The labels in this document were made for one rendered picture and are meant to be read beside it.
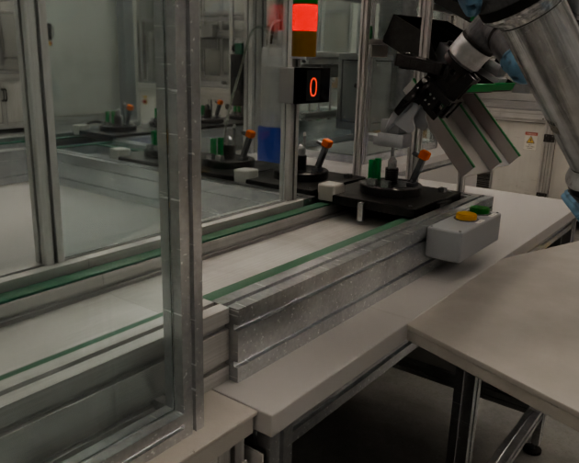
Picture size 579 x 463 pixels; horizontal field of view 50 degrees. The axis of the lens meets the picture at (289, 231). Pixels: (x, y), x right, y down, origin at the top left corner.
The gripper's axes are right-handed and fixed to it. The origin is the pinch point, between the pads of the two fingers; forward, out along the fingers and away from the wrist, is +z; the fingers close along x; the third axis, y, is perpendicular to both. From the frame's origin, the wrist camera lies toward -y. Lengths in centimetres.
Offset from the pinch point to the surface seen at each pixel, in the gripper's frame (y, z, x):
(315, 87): -11.7, -0.7, -18.3
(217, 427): 34, 4, -81
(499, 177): -27, 130, 391
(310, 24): -19.9, -9.7, -20.2
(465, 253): 32.8, -0.9, -16.6
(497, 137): 9.7, 0.4, 48.1
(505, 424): 81, 79, 80
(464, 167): 14.4, 2.3, 19.8
